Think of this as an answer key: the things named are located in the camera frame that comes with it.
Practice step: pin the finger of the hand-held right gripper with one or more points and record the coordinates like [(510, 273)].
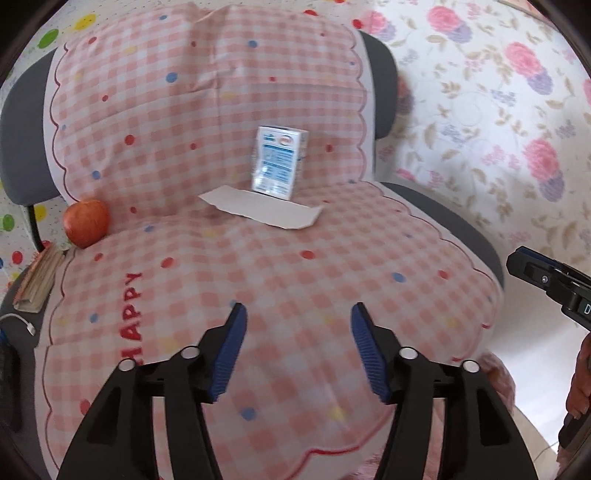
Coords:
[(535, 270)]

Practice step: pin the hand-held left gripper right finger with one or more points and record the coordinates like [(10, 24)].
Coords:
[(369, 353)]

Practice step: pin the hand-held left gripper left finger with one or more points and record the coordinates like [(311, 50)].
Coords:
[(228, 353)]

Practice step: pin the white torn paper strip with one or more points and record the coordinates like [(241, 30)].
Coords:
[(263, 207)]

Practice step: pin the blue and white carton box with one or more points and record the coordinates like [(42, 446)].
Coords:
[(277, 161)]

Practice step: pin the person's right hand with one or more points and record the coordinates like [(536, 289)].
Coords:
[(579, 378)]

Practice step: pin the pink checked chair cushion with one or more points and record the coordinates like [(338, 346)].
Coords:
[(277, 277)]

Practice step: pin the red apple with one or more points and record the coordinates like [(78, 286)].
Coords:
[(87, 224)]

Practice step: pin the worn brown book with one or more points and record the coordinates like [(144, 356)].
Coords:
[(39, 281)]

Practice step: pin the black object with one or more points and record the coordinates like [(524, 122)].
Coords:
[(9, 387)]

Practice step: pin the grey office chair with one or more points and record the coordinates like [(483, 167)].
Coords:
[(383, 83)]

